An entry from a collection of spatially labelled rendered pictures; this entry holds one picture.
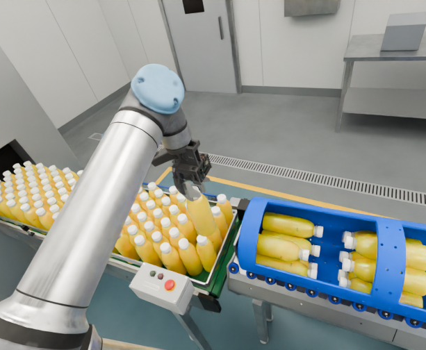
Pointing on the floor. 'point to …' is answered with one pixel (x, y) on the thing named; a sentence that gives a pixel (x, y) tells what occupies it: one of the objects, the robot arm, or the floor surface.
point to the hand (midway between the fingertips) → (192, 192)
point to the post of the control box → (192, 330)
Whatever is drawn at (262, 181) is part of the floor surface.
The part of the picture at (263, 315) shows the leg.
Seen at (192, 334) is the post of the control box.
